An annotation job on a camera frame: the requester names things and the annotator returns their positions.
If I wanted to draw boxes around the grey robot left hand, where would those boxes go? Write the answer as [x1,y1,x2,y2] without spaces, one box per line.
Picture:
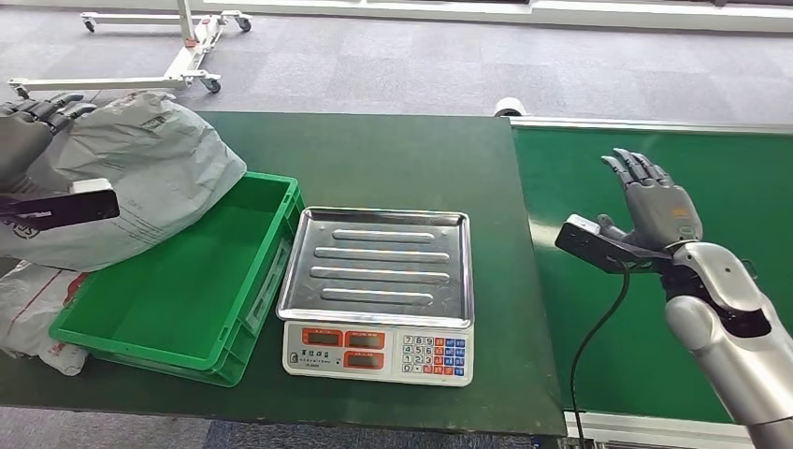
[0,93,99,195]

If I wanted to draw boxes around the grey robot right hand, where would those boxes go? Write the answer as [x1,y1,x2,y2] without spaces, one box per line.
[597,147,705,253]

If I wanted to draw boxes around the grey plastic mailer package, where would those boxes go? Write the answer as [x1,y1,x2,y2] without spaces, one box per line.
[0,91,249,274]

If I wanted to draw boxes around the white mailer bag red lines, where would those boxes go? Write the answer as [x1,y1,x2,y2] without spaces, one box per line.
[0,260,92,378]

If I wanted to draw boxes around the green plastic crate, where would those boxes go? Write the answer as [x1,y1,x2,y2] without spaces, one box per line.
[48,170,307,390]

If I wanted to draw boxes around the electronic scale with steel tray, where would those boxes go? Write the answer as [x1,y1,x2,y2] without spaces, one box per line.
[276,206,477,389]

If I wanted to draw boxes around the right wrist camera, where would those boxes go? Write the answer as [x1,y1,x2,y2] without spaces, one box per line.
[554,213,675,276]

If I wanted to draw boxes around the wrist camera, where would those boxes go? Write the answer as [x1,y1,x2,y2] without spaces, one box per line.
[0,178,122,233]
[554,213,675,276]

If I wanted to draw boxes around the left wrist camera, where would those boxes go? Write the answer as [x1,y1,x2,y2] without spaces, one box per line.
[0,178,122,233]

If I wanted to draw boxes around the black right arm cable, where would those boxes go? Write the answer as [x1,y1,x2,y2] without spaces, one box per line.
[568,262,632,449]

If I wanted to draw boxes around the white wheeled stand frame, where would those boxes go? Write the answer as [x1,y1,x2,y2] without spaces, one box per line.
[7,0,253,101]

